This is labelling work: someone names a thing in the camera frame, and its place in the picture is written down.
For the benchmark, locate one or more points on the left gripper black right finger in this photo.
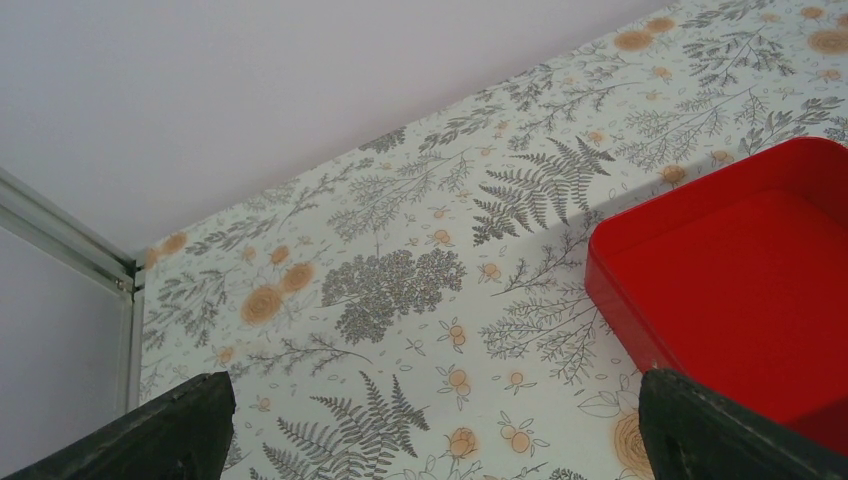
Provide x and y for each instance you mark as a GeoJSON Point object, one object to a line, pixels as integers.
{"type": "Point", "coordinates": [692, 432]}

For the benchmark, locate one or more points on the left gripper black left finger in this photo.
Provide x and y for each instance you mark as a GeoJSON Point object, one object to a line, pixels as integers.
{"type": "Point", "coordinates": [184, 433]}

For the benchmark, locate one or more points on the red square tin lid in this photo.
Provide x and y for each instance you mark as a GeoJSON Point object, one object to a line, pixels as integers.
{"type": "Point", "coordinates": [739, 280]}

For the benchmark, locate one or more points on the floral patterned table mat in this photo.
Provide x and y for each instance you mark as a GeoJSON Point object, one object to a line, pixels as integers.
{"type": "Point", "coordinates": [415, 309]}

